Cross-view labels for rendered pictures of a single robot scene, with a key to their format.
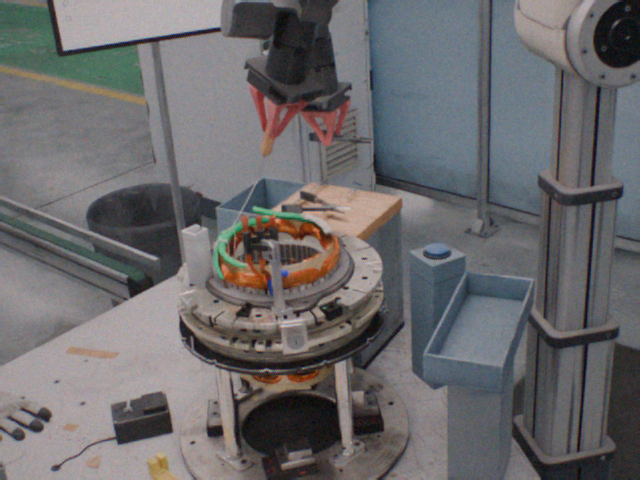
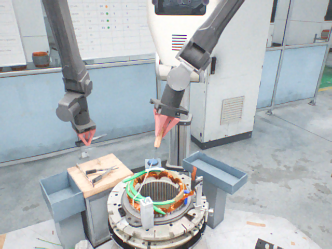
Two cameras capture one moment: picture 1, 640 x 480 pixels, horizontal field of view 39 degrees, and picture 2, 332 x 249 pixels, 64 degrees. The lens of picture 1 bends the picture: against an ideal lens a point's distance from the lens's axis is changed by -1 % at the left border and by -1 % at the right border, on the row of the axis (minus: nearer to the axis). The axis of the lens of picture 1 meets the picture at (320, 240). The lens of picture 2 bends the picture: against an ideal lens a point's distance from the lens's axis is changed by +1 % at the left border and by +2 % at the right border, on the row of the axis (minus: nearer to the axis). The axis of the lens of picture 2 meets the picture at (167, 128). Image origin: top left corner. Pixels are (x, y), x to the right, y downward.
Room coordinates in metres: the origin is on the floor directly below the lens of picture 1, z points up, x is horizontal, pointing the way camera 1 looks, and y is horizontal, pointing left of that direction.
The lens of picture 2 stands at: (0.96, 0.69, 1.68)
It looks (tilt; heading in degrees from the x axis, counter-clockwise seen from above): 26 degrees down; 292
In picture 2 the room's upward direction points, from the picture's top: straight up
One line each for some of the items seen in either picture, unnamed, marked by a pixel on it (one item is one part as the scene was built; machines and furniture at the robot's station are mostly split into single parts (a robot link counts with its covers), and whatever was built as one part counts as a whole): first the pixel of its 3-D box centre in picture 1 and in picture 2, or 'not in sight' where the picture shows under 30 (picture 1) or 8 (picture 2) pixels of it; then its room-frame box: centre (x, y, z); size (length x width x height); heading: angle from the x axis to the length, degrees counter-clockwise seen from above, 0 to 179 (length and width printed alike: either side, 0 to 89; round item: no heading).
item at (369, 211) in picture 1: (332, 213); (99, 173); (1.53, -0.03, 1.05); 0.20 x 0.19 x 0.02; 58
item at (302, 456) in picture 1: (294, 453); not in sight; (1.12, 0.06, 0.83); 0.05 x 0.04 x 0.02; 103
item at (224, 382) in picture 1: (227, 406); not in sight; (1.15, 0.16, 0.91); 0.02 x 0.02 x 0.21
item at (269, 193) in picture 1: (269, 260); (66, 215); (1.61, 0.10, 0.92); 0.17 x 0.11 x 0.28; 148
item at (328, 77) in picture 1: (322, 81); (81, 116); (1.58, -0.02, 1.29); 0.10 x 0.07 x 0.07; 148
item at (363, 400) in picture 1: (362, 393); not in sight; (1.24, -0.05, 0.85); 0.06 x 0.04 x 0.05; 5
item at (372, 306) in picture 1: (366, 308); not in sight; (1.17, -0.06, 1.06); 0.09 x 0.04 x 0.01; 139
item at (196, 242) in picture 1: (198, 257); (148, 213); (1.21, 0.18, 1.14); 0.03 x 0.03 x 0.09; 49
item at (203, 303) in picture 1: (279, 272); (156, 198); (1.24, 0.07, 1.09); 0.32 x 0.32 x 0.01
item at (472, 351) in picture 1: (480, 395); (211, 193); (1.11, -0.23, 0.92); 0.25 x 0.11 x 0.28; 157
